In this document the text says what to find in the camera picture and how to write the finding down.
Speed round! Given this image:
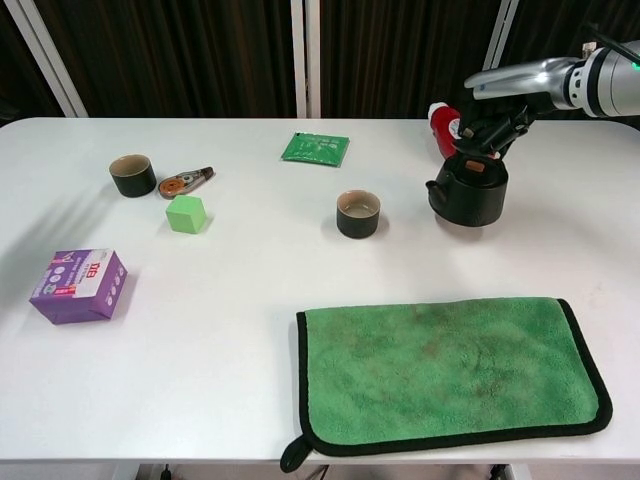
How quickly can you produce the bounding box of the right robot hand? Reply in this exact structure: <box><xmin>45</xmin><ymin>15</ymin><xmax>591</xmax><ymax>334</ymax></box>
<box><xmin>452</xmin><ymin>55</ymin><xmax>572</xmax><ymax>161</ymax></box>

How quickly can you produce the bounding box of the black teapot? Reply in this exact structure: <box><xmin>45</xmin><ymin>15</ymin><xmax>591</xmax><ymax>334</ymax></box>
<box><xmin>425</xmin><ymin>154</ymin><xmax>510</xmax><ymax>229</ymax></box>

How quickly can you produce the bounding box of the dark cup beige inside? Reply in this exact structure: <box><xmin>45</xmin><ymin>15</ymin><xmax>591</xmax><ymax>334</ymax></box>
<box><xmin>108</xmin><ymin>154</ymin><xmax>157</xmax><ymax>198</ymax></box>
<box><xmin>335</xmin><ymin>190</ymin><xmax>383</xmax><ymax>239</ymax></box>

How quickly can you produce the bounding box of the red bottle white cap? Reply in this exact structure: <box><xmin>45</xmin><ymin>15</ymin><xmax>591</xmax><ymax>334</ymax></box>
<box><xmin>428</xmin><ymin>102</ymin><xmax>502</xmax><ymax>160</ymax></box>

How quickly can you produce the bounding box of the dark pleated curtain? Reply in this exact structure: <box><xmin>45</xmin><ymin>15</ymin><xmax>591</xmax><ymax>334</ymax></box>
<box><xmin>0</xmin><ymin>0</ymin><xmax>301</xmax><ymax>119</ymax></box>
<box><xmin>319</xmin><ymin>0</ymin><xmax>640</xmax><ymax>121</ymax></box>

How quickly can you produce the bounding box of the green sachet packet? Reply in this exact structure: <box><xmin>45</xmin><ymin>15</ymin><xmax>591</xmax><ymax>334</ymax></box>
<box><xmin>279</xmin><ymin>131</ymin><xmax>351</xmax><ymax>169</ymax></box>

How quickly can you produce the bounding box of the green cloth black trim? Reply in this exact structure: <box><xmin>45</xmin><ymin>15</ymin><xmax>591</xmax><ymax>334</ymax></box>
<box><xmin>280</xmin><ymin>297</ymin><xmax>614</xmax><ymax>475</ymax></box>

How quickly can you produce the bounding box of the green cube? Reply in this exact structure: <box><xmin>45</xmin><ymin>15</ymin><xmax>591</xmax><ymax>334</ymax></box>
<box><xmin>165</xmin><ymin>194</ymin><xmax>208</xmax><ymax>234</ymax></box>

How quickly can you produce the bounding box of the orange correction tape dispenser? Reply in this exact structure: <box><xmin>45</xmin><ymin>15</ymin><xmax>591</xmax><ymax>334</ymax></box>
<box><xmin>157</xmin><ymin>166</ymin><xmax>217</xmax><ymax>197</ymax></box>

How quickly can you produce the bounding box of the purple cardboard box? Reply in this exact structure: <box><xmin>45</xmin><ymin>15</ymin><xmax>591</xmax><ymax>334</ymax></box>
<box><xmin>28</xmin><ymin>248</ymin><xmax>129</xmax><ymax>326</ymax></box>

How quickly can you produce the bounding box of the white frame post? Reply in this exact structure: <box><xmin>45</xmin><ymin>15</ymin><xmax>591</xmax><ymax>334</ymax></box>
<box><xmin>469</xmin><ymin>0</ymin><xmax>520</xmax><ymax>120</ymax></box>
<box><xmin>291</xmin><ymin>0</ymin><xmax>322</xmax><ymax>119</ymax></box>
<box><xmin>0</xmin><ymin>0</ymin><xmax>89</xmax><ymax>119</ymax></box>

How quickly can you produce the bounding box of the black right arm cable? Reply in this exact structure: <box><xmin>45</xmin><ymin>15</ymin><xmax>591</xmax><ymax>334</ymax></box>
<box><xmin>582</xmin><ymin>22</ymin><xmax>640</xmax><ymax>61</ymax></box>

